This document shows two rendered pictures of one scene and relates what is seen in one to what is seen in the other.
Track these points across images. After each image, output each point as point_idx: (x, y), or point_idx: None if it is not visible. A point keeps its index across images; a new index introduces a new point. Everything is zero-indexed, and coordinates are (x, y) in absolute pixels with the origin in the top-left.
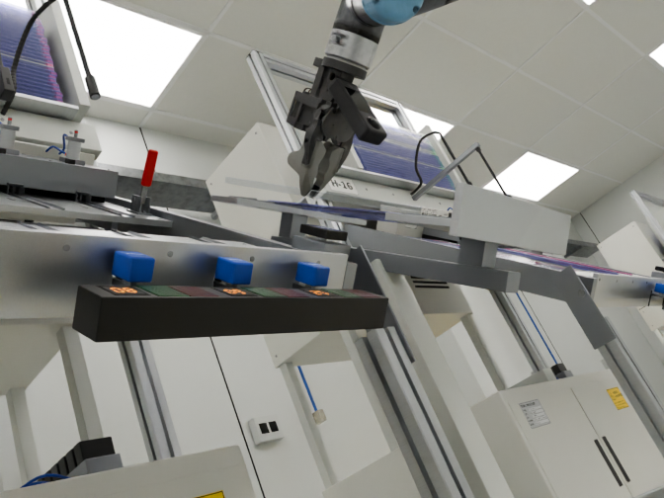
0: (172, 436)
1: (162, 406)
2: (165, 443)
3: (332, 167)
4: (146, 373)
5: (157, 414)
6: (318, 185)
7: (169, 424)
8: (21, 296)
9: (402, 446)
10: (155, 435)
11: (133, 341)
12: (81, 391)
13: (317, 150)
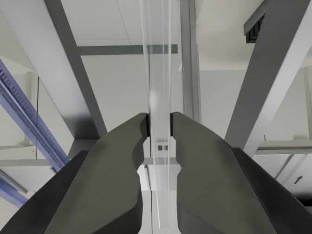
0: (186, 51)
1: (187, 69)
2: (191, 48)
3: (112, 157)
4: (192, 90)
5: (192, 65)
6: (145, 124)
7: (186, 58)
8: None
9: None
10: (196, 53)
11: (196, 112)
12: (198, 109)
13: (230, 194)
